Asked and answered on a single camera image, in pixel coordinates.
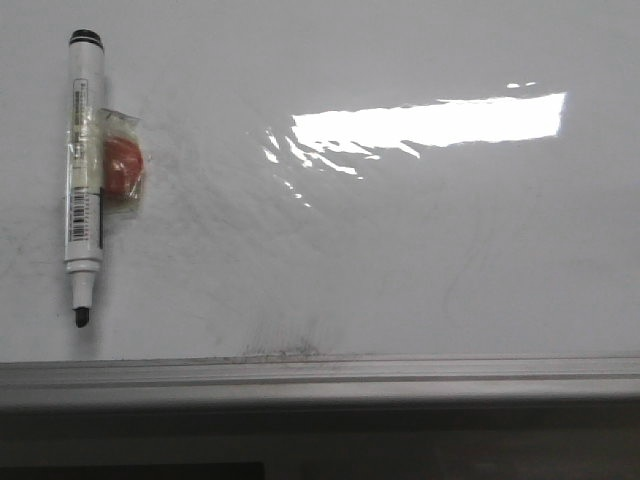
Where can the white whiteboard with aluminium frame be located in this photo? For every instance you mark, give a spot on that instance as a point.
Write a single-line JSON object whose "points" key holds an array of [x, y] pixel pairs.
{"points": [[345, 202]]}

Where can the white whiteboard marker pen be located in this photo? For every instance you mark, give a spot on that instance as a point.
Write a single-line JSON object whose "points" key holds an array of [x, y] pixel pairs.
{"points": [[84, 250]]}

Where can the red magnet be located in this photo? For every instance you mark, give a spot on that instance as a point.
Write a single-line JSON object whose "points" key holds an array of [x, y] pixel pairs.
{"points": [[124, 163]]}

